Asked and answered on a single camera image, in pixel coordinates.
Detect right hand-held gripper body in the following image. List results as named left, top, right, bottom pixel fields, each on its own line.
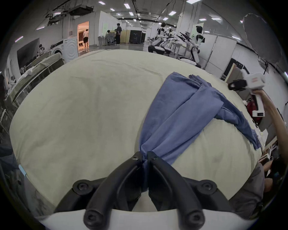
left=228, top=70, right=267, bottom=118

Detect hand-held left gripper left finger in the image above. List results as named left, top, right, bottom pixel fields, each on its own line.
left=54, top=152, right=144, bottom=230

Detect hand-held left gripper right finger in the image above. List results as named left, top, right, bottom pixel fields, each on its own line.
left=147, top=152, right=232, bottom=230

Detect blue shirt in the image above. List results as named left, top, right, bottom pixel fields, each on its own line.
left=135, top=72, right=262, bottom=193

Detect person's right forearm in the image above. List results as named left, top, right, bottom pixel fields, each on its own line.
left=262, top=98, right=288, bottom=146

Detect person's right hand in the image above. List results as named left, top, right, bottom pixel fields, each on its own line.
left=253, top=89, right=271, bottom=104

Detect grey round studio reflector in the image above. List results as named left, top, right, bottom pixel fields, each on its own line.
left=242, top=13, right=284, bottom=64

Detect white black humanoid robot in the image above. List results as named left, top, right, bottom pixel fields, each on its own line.
left=148, top=22, right=173, bottom=55
left=179, top=26, right=206, bottom=68

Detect bed with beige sheet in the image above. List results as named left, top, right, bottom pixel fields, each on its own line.
left=9, top=49, right=264, bottom=217

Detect person's legs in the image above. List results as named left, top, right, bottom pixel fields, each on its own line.
left=229, top=162, right=265, bottom=220

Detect black cabinet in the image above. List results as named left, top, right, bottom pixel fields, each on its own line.
left=129, top=30, right=146, bottom=44

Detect row of beds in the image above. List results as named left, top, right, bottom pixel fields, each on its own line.
left=4, top=51, right=66, bottom=110

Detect white washing machine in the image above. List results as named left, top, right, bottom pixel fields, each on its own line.
left=63, top=38, right=79, bottom=62

